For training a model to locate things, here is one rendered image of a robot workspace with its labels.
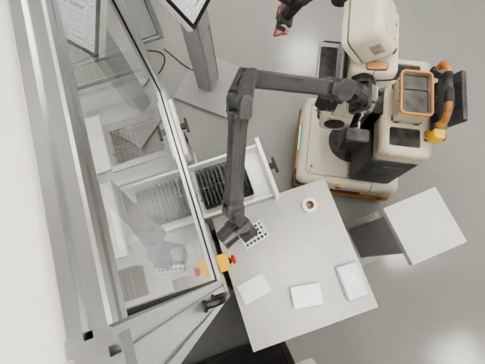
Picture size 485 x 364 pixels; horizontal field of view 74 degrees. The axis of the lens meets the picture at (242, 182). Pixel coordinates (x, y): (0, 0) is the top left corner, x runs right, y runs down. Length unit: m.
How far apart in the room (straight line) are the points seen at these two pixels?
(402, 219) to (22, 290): 1.53
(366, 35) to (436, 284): 1.82
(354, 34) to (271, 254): 0.95
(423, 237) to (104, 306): 1.54
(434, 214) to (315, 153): 0.81
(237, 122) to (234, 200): 0.26
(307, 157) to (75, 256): 1.92
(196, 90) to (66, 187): 2.34
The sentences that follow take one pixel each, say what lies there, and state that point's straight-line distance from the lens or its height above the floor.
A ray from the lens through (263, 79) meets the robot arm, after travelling 1.03.
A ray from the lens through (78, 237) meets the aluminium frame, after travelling 0.32.
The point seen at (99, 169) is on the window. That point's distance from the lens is 0.43.
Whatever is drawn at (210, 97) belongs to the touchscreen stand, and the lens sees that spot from 2.59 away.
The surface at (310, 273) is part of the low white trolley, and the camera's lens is 1.53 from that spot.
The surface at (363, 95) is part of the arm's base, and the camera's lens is 1.27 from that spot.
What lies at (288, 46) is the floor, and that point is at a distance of 2.89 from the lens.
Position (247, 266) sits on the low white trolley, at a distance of 1.51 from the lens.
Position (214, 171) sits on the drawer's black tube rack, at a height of 0.90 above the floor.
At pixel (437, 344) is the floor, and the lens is 2.61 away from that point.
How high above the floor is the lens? 2.27
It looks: 75 degrees down
